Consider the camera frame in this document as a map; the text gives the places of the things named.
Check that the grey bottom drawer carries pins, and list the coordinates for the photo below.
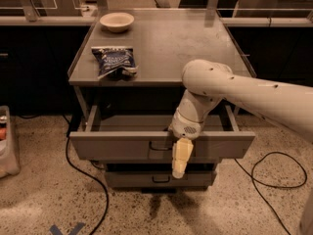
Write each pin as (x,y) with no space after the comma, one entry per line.
(157,179)

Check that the blue chip bag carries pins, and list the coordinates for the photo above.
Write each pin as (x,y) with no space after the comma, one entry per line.
(115,61)

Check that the clear plastic bin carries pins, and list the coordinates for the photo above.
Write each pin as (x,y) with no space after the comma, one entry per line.
(9,146)

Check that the grey drawer cabinet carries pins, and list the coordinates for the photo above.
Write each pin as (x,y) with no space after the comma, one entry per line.
(163,41)

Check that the grey top drawer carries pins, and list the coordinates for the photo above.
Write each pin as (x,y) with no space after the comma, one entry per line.
(146,139)

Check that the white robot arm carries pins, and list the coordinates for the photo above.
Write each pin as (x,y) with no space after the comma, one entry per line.
(207,84)

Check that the white bowl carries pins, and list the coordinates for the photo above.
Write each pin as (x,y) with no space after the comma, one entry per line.
(117,22)

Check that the grey drawer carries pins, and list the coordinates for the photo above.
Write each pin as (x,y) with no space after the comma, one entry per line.
(157,179)
(146,139)

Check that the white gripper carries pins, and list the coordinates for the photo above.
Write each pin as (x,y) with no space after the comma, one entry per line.
(183,127)

